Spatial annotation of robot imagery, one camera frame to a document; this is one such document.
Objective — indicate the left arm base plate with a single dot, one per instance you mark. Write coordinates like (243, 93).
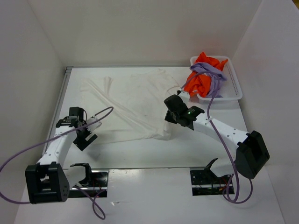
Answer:
(97, 184)

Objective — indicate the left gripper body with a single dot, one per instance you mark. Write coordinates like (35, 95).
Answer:
(84, 131)

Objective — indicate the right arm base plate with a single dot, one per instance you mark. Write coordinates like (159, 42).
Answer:
(205, 183)

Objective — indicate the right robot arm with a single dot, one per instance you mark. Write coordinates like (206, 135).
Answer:
(248, 150)

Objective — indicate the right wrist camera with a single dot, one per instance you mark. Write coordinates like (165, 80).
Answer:
(185, 96)

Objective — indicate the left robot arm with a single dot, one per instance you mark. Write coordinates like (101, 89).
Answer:
(47, 181)

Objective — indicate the orange t shirt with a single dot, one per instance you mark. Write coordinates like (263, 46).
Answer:
(210, 60)

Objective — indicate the white plastic basket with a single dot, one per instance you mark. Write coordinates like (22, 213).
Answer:
(231, 89)

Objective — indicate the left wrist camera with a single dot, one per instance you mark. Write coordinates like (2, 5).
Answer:
(92, 124)

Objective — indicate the aluminium table edge rail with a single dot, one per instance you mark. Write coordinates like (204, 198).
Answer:
(59, 103)

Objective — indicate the white t shirt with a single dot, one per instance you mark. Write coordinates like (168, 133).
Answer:
(138, 102)

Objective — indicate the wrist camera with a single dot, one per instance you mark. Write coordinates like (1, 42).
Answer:
(92, 124)
(185, 96)

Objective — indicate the purple t shirt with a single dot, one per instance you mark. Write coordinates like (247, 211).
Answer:
(205, 80)

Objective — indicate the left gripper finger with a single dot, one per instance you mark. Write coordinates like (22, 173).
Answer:
(90, 138)
(81, 143)

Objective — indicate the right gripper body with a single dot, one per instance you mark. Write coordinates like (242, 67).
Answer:
(175, 116)

